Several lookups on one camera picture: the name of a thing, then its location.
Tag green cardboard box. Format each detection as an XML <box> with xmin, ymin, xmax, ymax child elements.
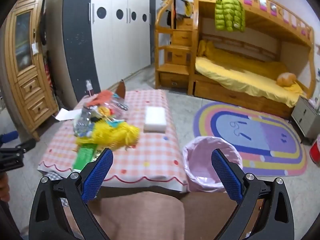
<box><xmin>73</xmin><ymin>144</ymin><xmax>97</xmax><ymax>171</ymax></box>

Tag yellow mesh net bag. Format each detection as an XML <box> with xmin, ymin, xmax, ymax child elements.
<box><xmin>75</xmin><ymin>120</ymin><xmax>140</xmax><ymax>150</ymax></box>

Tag orange mesh net bag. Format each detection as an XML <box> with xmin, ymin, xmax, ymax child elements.
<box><xmin>85</xmin><ymin>90</ymin><xmax>113</xmax><ymax>107</ymax></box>

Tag clear plastic packaging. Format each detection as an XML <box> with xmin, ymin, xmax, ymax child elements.
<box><xmin>73</xmin><ymin>93</ymin><xmax>129</xmax><ymax>137</ymax></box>

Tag white foam block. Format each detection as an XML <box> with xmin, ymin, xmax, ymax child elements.
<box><xmin>144</xmin><ymin>106</ymin><xmax>167</xmax><ymax>133</ymax></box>

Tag pink lined trash bin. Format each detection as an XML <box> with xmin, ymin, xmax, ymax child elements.
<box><xmin>182</xmin><ymin>136</ymin><xmax>243</xmax><ymax>193</ymax></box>

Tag left hand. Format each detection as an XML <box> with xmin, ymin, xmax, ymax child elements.
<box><xmin>0</xmin><ymin>173</ymin><xmax>10</xmax><ymax>202</ymax></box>

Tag white paper sheet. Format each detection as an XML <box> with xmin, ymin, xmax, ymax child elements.
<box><xmin>55</xmin><ymin>108</ymin><xmax>82</xmax><ymax>121</ymax></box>

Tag rainbow oval rug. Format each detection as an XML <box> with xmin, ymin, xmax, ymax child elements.
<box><xmin>193</xmin><ymin>101</ymin><xmax>307</xmax><ymax>177</ymax></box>

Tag red bucket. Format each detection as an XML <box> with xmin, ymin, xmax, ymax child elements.
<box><xmin>310</xmin><ymin>134</ymin><xmax>320</xmax><ymax>166</ymax></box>

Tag white spray bottle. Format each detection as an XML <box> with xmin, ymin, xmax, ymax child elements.
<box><xmin>86</xmin><ymin>80</ymin><xmax>94</xmax><ymax>96</ymax></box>

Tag grey nightstand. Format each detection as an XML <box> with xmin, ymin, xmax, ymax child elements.
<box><xmin>291</xmin><ymin>96</ymin><xmax>319</xmax><ymax>144</ymax></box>

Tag wooden glass door cabinet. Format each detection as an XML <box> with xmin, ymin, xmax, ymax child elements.
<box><xmin>4</xmin><ymin>0</ymin><xmax>59</xmax><ymax>141</ymax></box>

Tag pink checkered tablecloth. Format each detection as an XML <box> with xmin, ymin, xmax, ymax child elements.
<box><xmin>37</xmin><ymin>89</ymin><xmax>188</xmax><ymax>192</ymax></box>

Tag brown paper disc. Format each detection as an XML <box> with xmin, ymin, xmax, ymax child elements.
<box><xmin>115</xmin><ymin>80</ymin><xmax>126</xmax><ymax>99</ymax></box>

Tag orange plush pillow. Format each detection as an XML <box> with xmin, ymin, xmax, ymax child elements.
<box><xmin>276</xmin><ymin>72</ymin><xmax>297</xmax><ymax>87</ymax></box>

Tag yellow bed sheet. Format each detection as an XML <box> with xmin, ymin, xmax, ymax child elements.
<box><xmin>195</xmin><ymin>39</ymin><xmax>304</xmax><ymax>108</ymax></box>

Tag wooden bunk bed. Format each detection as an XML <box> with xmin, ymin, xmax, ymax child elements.
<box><xmin>188</xmin><ymin>0</ymin><xmax>316</xmax><ymax>119</ymax></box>

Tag white wardrobe with dots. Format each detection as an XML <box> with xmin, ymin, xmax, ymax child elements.
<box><xmin>90</xmin><ymin>0</ymin><xmax>151</xmax><ymax>90</ymax></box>

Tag wooden stair drawers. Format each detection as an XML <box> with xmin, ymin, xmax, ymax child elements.
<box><xmin>155</xmin><ymin>0</ymin><xmax>193</xmax><ymax>89</ymax></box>

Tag green puffer jacket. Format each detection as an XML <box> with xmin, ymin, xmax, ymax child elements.
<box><xmin>215</xmin><ymin>0</ymin><xmax>246</xmax><ymax>33</ymax></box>

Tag clothes pile on stairs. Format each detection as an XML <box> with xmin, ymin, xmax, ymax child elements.
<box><xmin>161</xmin><ymin>0</ymin><xmax>193</xmax><ymax>18</ymax></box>

